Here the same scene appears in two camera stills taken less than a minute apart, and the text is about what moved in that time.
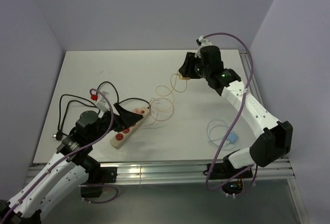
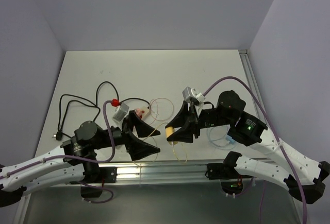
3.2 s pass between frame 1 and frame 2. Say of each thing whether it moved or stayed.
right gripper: moved
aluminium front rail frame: stayed
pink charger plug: stayed
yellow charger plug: moved
